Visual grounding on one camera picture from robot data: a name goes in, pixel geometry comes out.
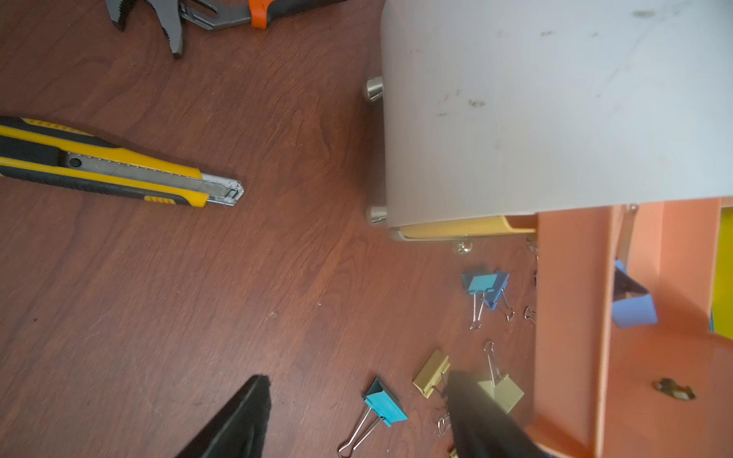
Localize yellow utility knife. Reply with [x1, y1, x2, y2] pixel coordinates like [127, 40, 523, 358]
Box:
[1, 116, 244, 208]

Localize yellow middle drawer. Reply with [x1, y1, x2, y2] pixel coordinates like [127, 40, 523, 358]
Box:
[395, 215, 538, 240]

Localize white round drawer cabinet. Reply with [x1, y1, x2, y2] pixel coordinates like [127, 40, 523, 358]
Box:
[381, 1, 732, 228]

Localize blue binder clip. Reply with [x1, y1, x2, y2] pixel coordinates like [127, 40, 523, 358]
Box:
[612, 259, 659, 328]
[483, 271, 515, 323]

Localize yellow binder clip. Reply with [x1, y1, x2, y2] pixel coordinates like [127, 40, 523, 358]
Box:
[478, 341, 524, 414]
[412, 349, 450, 399]

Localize teal binder clip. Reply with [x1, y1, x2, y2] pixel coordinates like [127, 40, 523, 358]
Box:
[462, 273, 496, 331]
[337, 378, 408, 457]

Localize orange top drawer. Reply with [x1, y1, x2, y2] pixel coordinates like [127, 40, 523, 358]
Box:
[527, 198, 732, 457]

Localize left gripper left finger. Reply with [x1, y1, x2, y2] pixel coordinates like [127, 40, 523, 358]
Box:
[177, 374, 272, 458]

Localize orange handled pliers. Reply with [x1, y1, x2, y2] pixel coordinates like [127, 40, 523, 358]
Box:
[104, 0, 345, 58]

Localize yellow black toolbox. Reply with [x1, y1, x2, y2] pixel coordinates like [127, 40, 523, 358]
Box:
[711, 207, 733, 339]

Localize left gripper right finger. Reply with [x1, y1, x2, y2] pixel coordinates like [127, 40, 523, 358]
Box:
[444, 371, 546, 458]

